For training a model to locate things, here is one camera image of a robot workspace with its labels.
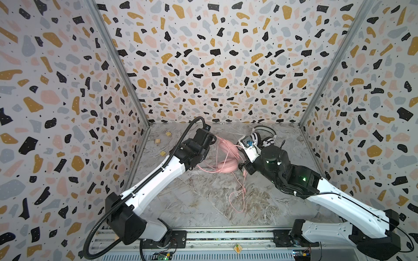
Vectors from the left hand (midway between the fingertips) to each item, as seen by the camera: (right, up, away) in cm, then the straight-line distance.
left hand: (197, 141), depth 77 cm
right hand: (+19, -2, -13) cm, 23 cm away
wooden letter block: (-26, +5, +40) cm, 48 cm away
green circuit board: (-13, -49, -6) cm, 52 cm away
